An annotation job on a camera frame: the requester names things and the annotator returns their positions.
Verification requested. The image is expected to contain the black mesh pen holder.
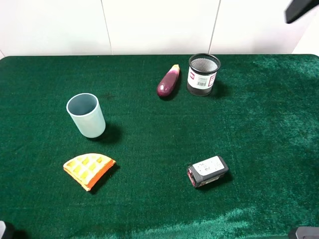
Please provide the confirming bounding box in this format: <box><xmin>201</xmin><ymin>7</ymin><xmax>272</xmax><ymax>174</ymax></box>
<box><xmin>187</xmin><ymin>53</ymin><xmax>221</xmax><ymax>96</ymax></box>

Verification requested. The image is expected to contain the green velvet table cloth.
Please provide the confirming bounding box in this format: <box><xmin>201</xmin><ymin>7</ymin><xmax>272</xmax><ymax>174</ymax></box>
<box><xmin>0</xmin><ymin>55</ymin><xmax>319</xmax><ymax>239</ymax></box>

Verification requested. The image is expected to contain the purple toy eggplant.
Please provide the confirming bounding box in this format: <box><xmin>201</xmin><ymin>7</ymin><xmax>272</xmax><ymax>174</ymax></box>
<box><xmin>157</xmin><ymin>64</ymin><xmax>180</xmax><ymax>97</ymax></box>

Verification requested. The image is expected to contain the black battery pack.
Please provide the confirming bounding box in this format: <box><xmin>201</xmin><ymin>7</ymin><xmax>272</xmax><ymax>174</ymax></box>
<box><xmin>187</xmin><ymin>155</ymin><xmax>229</xmax><ymax>188</ymax></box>

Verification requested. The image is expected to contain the light blue plastic cup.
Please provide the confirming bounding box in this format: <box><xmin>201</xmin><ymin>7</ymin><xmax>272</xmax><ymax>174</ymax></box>
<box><xmin>66</xmin><ymin>93</ymin><xmax>106</xmax><ymax>138</ymax></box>

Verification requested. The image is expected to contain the orange toy waffle slice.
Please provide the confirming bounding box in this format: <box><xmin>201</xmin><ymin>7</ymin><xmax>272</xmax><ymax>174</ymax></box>
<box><xmin>63</xmin><ymin>153</ymin><xmax>116</xmax><ymax>191</ymax></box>

